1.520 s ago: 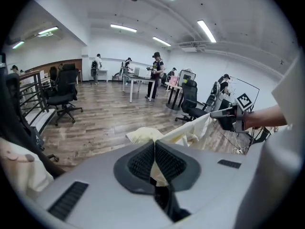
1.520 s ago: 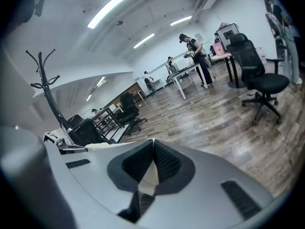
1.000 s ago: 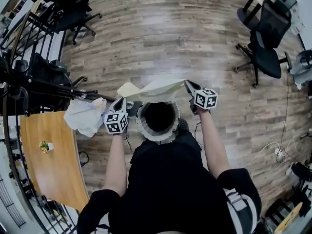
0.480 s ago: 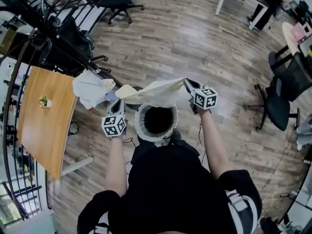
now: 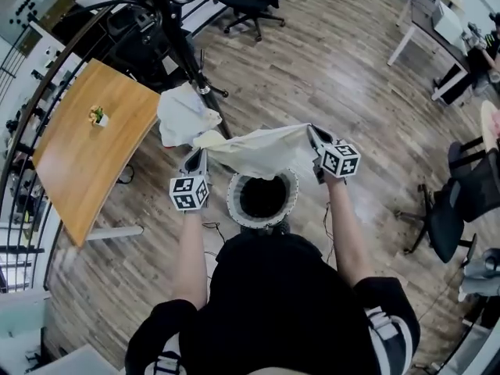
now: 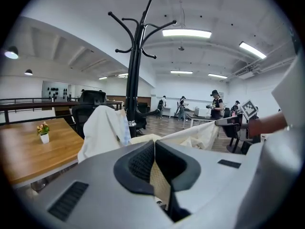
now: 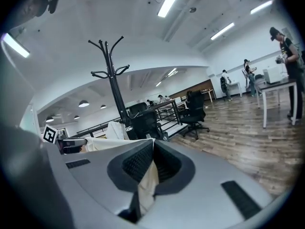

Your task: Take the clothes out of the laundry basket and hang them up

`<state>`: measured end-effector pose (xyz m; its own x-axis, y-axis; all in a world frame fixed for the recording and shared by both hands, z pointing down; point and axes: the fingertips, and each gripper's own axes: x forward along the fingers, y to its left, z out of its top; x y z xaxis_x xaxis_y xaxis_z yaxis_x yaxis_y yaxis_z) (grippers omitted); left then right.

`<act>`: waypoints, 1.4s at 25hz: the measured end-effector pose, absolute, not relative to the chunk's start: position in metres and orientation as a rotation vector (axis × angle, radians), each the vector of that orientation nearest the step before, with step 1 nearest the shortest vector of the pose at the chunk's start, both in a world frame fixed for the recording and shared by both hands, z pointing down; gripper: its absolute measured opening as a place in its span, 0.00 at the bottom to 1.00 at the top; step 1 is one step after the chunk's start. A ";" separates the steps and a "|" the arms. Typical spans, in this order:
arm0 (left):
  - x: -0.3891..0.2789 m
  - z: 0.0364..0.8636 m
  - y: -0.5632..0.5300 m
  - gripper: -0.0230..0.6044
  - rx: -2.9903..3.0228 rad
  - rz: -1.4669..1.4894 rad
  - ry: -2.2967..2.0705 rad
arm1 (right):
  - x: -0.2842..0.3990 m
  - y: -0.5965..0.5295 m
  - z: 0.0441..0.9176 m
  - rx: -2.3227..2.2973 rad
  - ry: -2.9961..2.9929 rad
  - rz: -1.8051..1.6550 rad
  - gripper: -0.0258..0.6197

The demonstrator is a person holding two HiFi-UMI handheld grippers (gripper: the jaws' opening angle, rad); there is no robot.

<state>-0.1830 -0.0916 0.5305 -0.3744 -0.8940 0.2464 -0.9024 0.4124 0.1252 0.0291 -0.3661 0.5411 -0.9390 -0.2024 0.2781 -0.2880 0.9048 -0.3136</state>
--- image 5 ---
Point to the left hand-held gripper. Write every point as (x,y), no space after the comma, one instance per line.
(189,193)

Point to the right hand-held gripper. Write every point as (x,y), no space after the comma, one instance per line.
(340,160)

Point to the cream clothes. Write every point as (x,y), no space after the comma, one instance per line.
(265,151)

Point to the white clothes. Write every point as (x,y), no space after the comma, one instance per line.
(179,111)

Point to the black coat rack stand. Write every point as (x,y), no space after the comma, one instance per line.
(176,26)

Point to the person's left forearm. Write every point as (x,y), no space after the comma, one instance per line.
(193,260)

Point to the person's right forearm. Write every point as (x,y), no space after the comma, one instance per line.
(349,233)

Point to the white mesh laundry basket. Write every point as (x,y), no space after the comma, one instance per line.
(234,205)

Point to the wooden table with white legs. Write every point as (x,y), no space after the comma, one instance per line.
(90,162)

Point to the small potted plant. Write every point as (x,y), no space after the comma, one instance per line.
(98,117)

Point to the white table with dark top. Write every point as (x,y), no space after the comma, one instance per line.
(426,29)

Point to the person's black shirt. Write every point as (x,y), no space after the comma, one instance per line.
(281,307)

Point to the white box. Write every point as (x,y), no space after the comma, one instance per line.
(449,26)

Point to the black railing with wooden handrail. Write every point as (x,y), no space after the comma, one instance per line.
(23,139)

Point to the white robot on stand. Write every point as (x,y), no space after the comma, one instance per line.
(480,276)

